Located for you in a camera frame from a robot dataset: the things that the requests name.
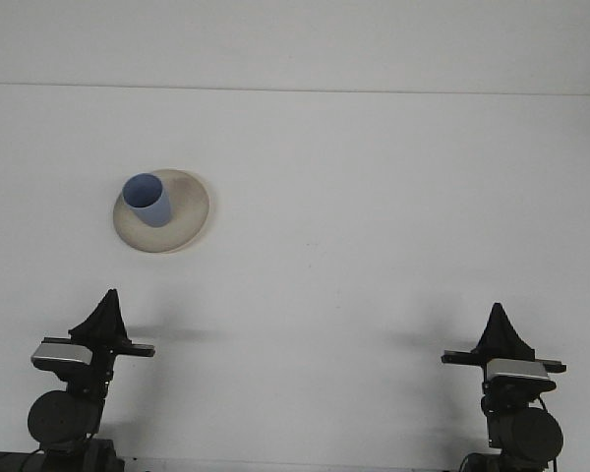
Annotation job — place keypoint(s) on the pale blue cup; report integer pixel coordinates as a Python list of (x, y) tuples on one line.
[(142, 192)]

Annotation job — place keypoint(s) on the pale round plate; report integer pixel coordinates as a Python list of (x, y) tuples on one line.
[(187, 221)]

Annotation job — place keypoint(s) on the pale grey camera box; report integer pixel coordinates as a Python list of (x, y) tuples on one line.
[(59, 353), (516, 370)]

